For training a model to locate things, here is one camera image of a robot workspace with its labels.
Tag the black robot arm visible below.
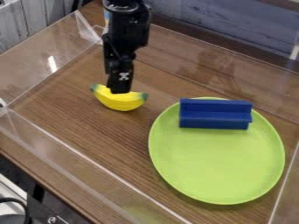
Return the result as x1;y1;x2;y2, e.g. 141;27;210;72
102;0;153;94

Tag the blue stepped block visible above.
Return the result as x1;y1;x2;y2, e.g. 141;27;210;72
179;98;253;130

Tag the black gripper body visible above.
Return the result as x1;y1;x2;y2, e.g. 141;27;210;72
102;5;153;64

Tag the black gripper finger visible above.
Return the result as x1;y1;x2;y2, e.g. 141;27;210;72
107;60;134;94
103;44;114;74

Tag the white labelled canister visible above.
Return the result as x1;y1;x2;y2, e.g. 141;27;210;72
103;8;110;23

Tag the black cable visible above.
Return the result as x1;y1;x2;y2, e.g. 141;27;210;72
0;198;33;224

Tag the green round plate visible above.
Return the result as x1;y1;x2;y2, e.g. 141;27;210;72
149;103;286;205

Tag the yellow toy banana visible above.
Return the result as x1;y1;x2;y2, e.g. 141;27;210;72
90;84;149;111

